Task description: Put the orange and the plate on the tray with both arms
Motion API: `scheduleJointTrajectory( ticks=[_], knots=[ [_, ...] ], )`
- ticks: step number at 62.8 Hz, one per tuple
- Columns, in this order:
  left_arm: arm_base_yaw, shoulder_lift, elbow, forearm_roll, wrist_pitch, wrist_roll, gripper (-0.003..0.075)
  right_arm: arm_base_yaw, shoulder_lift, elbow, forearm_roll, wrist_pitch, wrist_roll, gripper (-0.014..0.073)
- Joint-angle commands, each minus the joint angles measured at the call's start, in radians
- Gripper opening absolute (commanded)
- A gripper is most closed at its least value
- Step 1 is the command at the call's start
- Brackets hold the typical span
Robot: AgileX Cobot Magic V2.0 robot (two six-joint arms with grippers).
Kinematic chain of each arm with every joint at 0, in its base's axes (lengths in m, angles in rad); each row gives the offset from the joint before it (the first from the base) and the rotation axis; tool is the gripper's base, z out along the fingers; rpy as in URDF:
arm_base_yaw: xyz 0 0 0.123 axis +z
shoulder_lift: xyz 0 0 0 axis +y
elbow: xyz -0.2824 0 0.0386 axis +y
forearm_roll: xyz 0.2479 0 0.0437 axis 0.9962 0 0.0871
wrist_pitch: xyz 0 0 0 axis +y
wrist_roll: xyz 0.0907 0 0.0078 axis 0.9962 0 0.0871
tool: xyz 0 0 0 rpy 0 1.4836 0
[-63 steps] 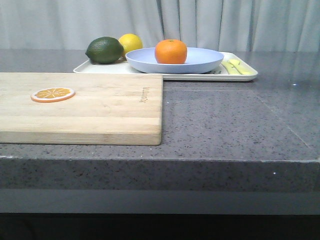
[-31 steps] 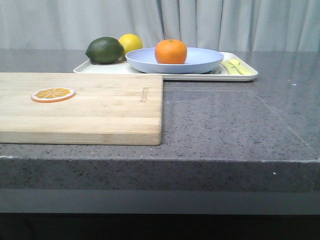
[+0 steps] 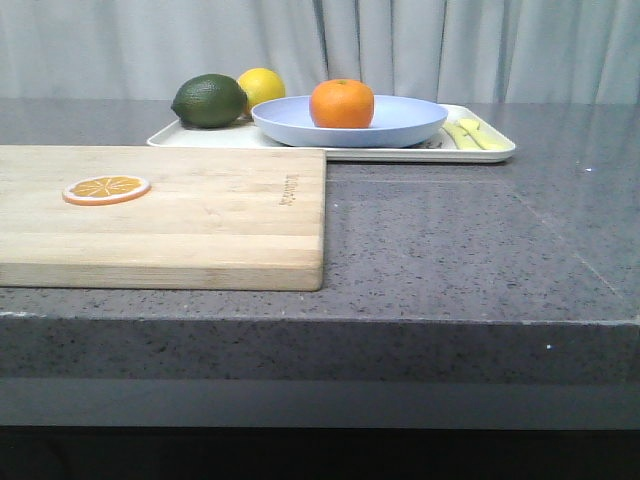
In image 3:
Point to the orange fruit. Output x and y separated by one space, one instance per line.
342 103

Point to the light blue plate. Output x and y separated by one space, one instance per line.
398 122

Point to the wooden cutting board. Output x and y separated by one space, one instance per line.
240 219

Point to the yellow lemon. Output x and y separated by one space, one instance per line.
260 85

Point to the pale yellow utensil left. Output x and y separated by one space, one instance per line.
461 138

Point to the pale yellow utensil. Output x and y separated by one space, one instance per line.
461 138
481 137

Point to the green lime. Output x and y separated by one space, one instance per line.
209 101

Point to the pale yellow utensil right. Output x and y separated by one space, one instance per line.
481 137

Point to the orange slice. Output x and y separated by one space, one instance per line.
106 190

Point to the grey curtain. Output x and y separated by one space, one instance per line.
451 51

